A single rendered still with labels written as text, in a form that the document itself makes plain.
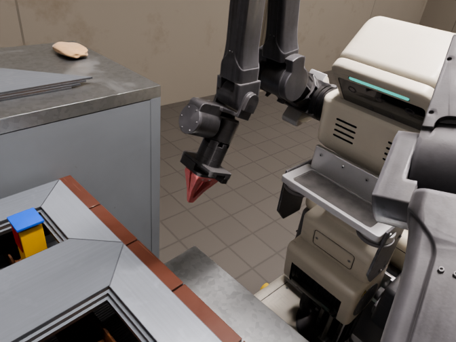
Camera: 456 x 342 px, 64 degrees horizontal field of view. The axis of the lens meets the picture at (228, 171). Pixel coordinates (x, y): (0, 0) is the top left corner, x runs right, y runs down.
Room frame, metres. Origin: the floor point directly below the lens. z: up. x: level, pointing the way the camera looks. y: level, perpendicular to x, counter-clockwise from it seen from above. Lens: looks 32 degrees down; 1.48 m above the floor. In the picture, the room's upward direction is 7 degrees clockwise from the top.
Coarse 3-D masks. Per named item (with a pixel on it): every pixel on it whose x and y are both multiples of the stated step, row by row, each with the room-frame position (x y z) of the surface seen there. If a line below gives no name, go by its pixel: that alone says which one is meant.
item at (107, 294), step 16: (0, 224) 0.64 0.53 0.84; (48, 224) 0.68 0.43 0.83; (80, 304) 0.45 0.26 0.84; (96, 304) 0.46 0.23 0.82; (112, 304) 0.47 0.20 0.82; (64, 320) 0.42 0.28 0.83; (128, 320) 0.44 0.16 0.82; (32, 336) 0.38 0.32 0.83; (48, 336) 0.39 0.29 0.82; (144, 336) 0.40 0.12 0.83
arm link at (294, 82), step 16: (272, 0) 0.76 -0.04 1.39; (288, 0) 0.75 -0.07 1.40; (272, 16) 0.77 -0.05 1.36; (288, 16) 0.76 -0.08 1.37; (272, 32) 0.77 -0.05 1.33; (288, 32) 0.77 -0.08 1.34; (272, 48) 0.77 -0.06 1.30; (288, 48) 0.76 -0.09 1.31; (288, 64) 0.75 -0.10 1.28; (304, 64) 0.77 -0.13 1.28; (288, 80) 0.74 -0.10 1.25; (304, 80) 0.78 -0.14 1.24; (288, 96) 0.75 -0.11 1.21
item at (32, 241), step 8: (40, 224) 0.62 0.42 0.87; (24, 232) 0.59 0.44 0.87; (32, 232) 0.60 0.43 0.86; (40, 232) 0.62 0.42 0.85; (24, 240) 0.59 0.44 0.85; (32, 240) 0.60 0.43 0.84; (40, 240) 0.61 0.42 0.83; (24, 248) 0.59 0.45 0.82; (32, 248) 0.60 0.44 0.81; (40, 248) 0.61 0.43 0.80; (24, 256) 0.59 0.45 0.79
